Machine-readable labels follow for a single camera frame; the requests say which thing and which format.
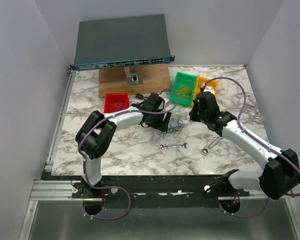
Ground green plastic bin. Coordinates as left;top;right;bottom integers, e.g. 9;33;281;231
170;72;197;107

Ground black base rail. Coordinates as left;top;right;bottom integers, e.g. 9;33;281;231
40;170;251;210

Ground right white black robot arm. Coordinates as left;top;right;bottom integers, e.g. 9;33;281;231
189;91;300;200

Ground grey blue network switch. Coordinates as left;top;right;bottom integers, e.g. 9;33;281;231
70;14;175;72

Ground grey metal bracket stand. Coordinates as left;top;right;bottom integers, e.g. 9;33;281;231
123;66;144;86

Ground wooden board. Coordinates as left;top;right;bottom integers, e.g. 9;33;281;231
99;64;172;98

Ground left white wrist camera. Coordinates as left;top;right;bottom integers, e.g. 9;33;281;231
158;97;171;112

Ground red plastic bin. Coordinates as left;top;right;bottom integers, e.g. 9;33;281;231
103;93;130;113

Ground yellow cable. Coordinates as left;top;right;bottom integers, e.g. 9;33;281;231
177;79;194;101

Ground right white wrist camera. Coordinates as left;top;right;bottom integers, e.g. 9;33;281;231
200;84;216;95

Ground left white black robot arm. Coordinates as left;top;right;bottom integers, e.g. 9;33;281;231
75;92;172;198

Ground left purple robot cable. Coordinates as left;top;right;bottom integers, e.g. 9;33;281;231
77;88;179;221

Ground aluminium extrusion frame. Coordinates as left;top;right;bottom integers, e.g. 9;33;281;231
17;65;77;240

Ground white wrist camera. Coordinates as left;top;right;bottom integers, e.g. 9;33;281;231
200;84;216;95
158;97;171;112

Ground orange plastic bin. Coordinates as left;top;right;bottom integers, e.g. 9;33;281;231
192;76;219;101

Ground silver ratchet wrench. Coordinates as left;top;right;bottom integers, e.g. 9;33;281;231
201;136;223;156

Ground silver open-end wrench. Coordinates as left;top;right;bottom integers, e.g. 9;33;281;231
158;142;188;150

